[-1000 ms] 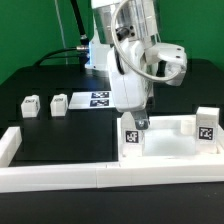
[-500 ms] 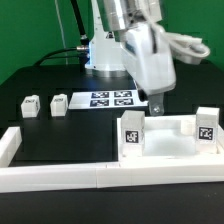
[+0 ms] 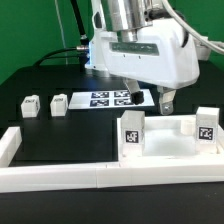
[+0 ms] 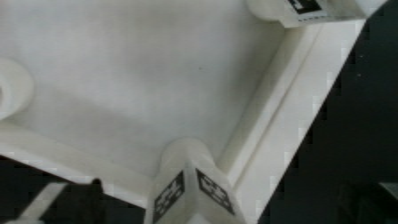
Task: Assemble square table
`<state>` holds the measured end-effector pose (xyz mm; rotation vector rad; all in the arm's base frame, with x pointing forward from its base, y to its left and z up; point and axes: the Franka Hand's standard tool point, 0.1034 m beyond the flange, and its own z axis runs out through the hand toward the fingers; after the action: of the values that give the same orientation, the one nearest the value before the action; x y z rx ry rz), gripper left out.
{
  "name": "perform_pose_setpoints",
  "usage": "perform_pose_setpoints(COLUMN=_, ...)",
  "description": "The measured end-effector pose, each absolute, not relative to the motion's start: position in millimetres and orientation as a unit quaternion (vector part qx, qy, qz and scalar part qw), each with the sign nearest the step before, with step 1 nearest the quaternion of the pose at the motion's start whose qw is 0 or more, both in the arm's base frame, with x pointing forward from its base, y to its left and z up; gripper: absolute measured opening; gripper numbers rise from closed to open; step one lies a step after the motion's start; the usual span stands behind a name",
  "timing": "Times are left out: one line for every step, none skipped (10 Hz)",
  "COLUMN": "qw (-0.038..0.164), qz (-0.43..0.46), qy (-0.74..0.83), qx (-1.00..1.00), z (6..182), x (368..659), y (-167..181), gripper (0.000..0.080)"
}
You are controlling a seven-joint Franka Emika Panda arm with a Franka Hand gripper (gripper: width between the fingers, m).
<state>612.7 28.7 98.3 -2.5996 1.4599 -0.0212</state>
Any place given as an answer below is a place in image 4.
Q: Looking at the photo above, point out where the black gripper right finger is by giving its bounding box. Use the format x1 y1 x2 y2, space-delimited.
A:
337 182 398 224

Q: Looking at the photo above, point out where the white square tabletop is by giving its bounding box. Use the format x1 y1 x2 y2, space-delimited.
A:
0 0 368 224

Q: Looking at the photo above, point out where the white table leg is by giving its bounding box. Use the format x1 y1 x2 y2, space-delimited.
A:
247 0 389 28
144 138 245 224

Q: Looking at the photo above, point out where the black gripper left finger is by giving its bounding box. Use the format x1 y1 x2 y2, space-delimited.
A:
16 178 112 224

